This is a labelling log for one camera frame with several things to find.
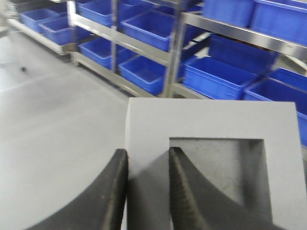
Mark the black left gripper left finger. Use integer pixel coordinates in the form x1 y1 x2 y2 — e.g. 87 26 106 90
31 149 129 230

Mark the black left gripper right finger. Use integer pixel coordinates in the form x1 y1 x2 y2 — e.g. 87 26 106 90
168 147 280 230

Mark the gray square base block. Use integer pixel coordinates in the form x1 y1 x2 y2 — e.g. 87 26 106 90
125 98 307 230

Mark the steel shelving rack with bins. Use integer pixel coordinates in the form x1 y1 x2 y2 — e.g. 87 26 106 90
8 0 307 145

